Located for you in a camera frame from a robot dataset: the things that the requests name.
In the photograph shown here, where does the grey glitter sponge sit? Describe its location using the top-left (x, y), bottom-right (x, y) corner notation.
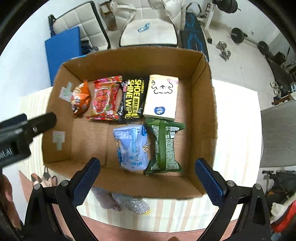
top-left (111, 193), bottom-right (150, 215)

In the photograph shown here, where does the purple soft cloth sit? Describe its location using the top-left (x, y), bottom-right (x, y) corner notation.
top-left (91, 187), bottom-right (122, 211)

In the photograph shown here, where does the white red clutter pile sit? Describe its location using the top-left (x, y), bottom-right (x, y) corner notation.
top-left (262, 170), bottom-right (295, 233)

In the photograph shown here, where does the chrome dumbbell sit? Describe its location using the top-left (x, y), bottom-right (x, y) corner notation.
top-left (216, 41), bottom-right (231, 61)

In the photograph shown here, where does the green snack packet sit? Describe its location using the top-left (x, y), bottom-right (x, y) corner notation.
top-left (144, 118), bottom-right (186, 175)

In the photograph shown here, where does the white cushioned stool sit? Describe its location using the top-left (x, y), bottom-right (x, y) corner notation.
top-left (119, 7), bottom-right (178, 47)

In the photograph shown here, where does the black shoe shine wipes pack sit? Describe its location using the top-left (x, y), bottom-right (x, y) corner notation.
top-left (118, 76), bottom-right (149, 123)

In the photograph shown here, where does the yellow tissue pack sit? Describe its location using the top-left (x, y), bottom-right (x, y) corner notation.
top-left (143, 74), bottom-right (179, 121)

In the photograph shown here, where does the red strawberry snack packet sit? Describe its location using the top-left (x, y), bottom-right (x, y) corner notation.
top-left (86, 75), bottom-right (122, 121)

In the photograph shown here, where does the blue wet wipes pack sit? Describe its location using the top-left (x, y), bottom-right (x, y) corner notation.
top-left (113, 125), bottom-right (149, 172)

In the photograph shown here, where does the blue folded mat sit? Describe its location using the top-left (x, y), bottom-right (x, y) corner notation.
top-left (45, 27), bottom-right (82, 86)

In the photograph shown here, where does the open cardboard box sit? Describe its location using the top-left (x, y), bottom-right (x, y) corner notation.
top-left (42, 46), bottom-right (218, 199)

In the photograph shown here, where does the white quilted chair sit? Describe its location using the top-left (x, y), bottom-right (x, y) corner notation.
top-left (48, 1), bottom-right (111, 51)

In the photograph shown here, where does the orange snack packet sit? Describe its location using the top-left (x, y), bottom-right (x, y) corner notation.
top-left (70, 80), bottom-right (91, 117)

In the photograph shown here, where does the black blue weight bench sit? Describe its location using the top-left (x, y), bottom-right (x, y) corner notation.
top-left (180, 13), bottom-right (210, 62)

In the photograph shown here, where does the person's left hand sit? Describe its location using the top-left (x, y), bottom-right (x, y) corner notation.
top-left (1, 174), bottom-right (22, 230)

